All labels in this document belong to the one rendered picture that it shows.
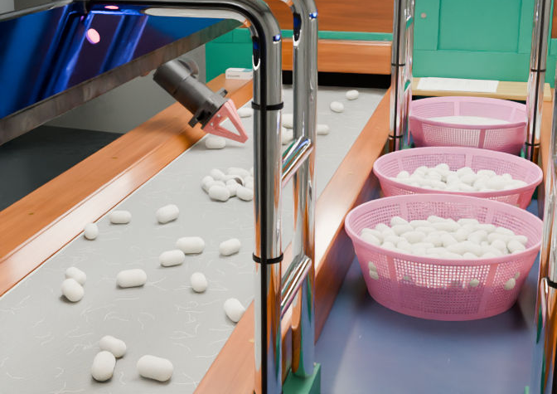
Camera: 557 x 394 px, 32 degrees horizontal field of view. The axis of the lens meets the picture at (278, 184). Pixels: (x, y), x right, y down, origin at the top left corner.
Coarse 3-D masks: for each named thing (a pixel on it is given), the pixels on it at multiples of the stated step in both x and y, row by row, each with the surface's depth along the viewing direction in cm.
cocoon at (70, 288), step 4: (68, 280) 113; (72, 280) 113; (64, 284) 113; (68, 284) 112; (72, 284) 112; (76, 284) 112; (64, 288) 113; (68, 288) 112; (72, 288) 112; (76, 288) 112; (80, 288) 112; (64, 292) 112; (68, 292) 112; (72, 292) 111; (76, 292) 111; (80, 292) 112; (68, 296) 112; (72, 296) 111; (76, 296) 111; (80, 296) 112; (72, 300) 112; (76, 300) 112
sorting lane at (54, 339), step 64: (192, 192) 153; (320, 192) 153; (64, 256) 126; (128, 256) 126; (192, 256) 126; (0, 320) 108; (64, 320) 108; (128, 320) 108; (192, 320) 108; (0, 384) 94; (64, 384) 94; (128, 384) 94; (192, 384) 94
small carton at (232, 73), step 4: (232, 68) 234; (236, 68) 234; (228, 72) 231; (232, 72) 231; (236, 72) 230; (240, 72) 230; (244, 72) 230; (248, 72) 230; (252, 72) 232; (228, 76) 231; (232, 76) 231; (236, 76) 231; (240, 76) 230; (244, 76) 230; (248, 76) 230; (252, 76) 232
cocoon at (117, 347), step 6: (108, 336) 100; (102, 342) 99; (108, 342) 99; (114, 342) 99; (120, 342) 99; (102, 348) 99; (108, 348) 99; (114, 348) 98; (120, 348) 98; (114, 354) 98; (120, 354) 98
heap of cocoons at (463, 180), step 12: (420, 168) 165; (432, 168) 164; (444, 168) 166; (468, 168) 165; (396, 180) 159; (408, 180) 159; (420, 180) 158; (432, 180) 158; (444, 180) 163; (456, 180) 158; (468, 180) 160; (480, 180) 159; (492, 180) 159; (504, 180) 160; (516, 180) 159; (528, 204) 153
